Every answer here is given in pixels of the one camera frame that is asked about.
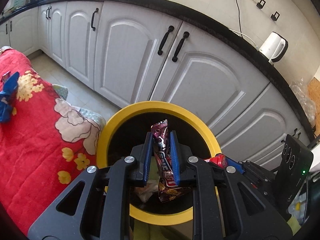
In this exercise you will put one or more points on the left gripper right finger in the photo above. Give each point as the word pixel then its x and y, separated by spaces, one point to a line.
pixel 225 203

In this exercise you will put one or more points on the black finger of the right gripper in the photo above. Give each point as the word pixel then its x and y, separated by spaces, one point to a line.
pixel 233 166

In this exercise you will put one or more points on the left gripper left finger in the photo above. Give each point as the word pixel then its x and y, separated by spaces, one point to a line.
pixel 96 204

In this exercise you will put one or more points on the red snack wrapper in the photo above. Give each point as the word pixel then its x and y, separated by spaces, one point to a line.
pixel 220 160

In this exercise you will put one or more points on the maroon snack wrapper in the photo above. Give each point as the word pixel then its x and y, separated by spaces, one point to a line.
pixel 167 187

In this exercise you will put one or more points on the white plastic bag trash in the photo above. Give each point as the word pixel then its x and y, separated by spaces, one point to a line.
pixel 144 193

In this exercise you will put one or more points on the yellow rimmed trash bin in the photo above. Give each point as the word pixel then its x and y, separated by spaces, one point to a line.
pixel 128 128

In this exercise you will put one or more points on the clear plastic bag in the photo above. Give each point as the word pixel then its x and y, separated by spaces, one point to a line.
pixel 300 90

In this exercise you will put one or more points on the red floral tablecloth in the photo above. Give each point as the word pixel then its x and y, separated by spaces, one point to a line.
pixel 45 144

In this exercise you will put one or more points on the white electric kettle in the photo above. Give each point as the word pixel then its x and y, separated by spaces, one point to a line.
pixel 274 47

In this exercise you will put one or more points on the white lower cabinets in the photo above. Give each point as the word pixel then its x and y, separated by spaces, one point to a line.
pixel 129 54

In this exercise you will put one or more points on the black countertop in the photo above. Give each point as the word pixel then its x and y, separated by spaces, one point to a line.
pixel 215 29

